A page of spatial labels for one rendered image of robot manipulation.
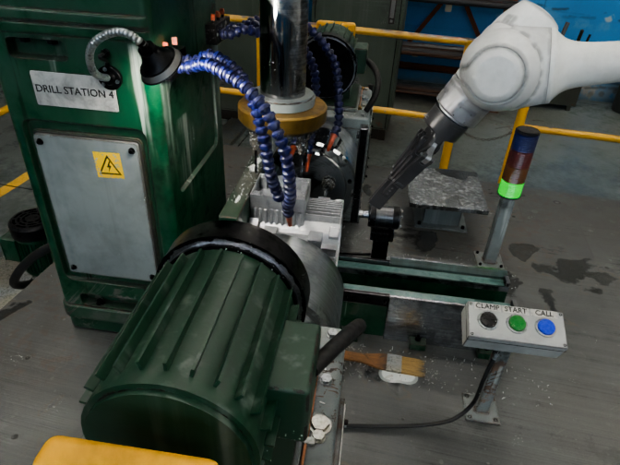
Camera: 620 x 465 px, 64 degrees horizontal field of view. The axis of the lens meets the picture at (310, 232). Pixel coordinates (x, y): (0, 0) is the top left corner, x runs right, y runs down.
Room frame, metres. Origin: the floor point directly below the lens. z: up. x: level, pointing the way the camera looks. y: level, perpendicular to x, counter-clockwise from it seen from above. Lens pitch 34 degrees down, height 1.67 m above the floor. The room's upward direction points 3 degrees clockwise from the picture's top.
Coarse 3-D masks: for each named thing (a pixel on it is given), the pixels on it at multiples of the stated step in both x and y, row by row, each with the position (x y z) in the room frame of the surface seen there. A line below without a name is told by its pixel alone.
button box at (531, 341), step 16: (480, 304) 0.69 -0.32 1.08; (496, 304) 0.69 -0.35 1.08; (464, 320) 0.69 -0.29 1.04; (528, 320) 0.67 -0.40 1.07; (560, 320) 0.67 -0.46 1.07; (464, 336) 0.66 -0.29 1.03; (480, 336) 0.64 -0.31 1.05; (496, 336) 0.64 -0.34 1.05; (512, 336) 0.64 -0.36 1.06; (528, 336) 0.64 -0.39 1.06; (544, 336) 0.64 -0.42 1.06; (560, 336) 0.64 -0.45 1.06; (528, 352) 0.64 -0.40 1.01; (544, 352) 0.63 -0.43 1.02; (560, 352) 0.63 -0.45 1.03
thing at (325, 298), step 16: (288, 240) 0.74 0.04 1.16; (304, 240) 0.75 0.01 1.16; (304, 256) 0.71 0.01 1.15; (320, 256) 0.73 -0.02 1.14; (320, 272) 0.69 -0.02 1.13; (336, 272) 0.73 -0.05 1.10; (320, 288) 0.65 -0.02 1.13; (336, 288) 0.69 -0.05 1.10; (320, 304) 0.62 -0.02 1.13; (336, 304) 0.66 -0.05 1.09; (304, 320) 0.57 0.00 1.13; (320, 320) 0.59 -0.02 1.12; (336, 320) 0.63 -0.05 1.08
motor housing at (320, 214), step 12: (312, 204) 0.97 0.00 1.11; (324, 204) 0.98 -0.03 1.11; (336, 204) 0.97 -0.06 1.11; (312, 216) 0.93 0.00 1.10; (324, 216) 0.93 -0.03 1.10; (336, 216) 0.94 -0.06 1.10; (288, 228) 0.92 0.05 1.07; (300, 228) 0.92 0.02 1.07; (312, 228) 0.92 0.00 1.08; (324, 228) 0.92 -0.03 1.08; (324, 240) 0.90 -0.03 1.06; (336, 240) 0.90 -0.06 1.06; (324, 252) 0.88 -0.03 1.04; (336, 252) 0.89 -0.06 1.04; (336, 264) 0.97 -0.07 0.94
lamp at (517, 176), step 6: (510, 168) 1.20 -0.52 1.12; (528, 168) 1.20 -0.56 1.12; (504, 174) 1.21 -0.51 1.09; (510, 174) 1.19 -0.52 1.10; (516, 174) 1.19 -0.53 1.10; (522, 174) 1.19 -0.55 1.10; (504, 180) 1.20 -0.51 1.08; (510, 180) 1.19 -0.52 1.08; (516, 180) 1.19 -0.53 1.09; (522, 180) 1.19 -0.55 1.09
